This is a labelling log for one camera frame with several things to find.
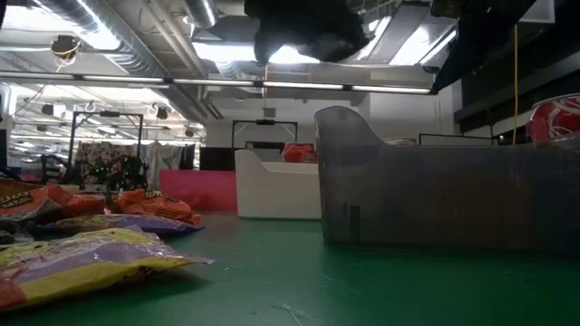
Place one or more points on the orange Reese's candy pack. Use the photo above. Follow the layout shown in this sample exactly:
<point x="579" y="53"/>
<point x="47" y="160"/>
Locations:
<point x="154" y="206"/>
<point x="41" y="201"/>

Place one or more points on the yellow purple Sour Patch pack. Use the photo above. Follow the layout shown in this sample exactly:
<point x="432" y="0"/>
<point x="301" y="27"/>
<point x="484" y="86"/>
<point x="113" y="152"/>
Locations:
<point x="90" y="267"/>
<point x="131" y="223"/>

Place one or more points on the black background robot arm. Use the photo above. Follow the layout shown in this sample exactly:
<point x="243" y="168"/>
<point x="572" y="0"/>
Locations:
<point x="129" y="174"/>

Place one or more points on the long ceiling light bar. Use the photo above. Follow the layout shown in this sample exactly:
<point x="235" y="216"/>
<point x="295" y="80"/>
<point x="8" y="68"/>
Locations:
<point x="299" y="84"/>

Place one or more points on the white plastic bin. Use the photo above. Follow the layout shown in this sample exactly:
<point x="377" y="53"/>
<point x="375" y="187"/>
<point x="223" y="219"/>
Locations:
<point x="276" y="194"/>

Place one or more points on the red plastic bin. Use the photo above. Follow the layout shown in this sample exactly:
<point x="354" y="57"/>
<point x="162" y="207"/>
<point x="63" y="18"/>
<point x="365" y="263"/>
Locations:
<point x="199" y="190"/>

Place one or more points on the grey translucent plastic bin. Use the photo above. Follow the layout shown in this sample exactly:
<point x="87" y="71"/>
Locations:
<point x="430" y="199"/>

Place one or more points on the white ventilation box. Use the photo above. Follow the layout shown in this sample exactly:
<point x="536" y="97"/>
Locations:
<point x="541" y="11"/>

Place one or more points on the patterned cloth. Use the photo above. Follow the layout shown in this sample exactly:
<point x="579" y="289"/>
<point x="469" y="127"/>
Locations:
<point x="97" y="156"/>

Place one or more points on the round silver air duct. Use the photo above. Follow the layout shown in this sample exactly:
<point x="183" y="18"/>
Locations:
<point x="201" y="11"/>

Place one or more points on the low black station frame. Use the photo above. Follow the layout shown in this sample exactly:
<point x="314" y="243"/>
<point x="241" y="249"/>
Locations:
<point x="265" y="121"/>

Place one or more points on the tall black station frame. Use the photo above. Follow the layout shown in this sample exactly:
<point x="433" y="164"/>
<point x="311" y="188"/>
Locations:
<point x="109" y="114"/>

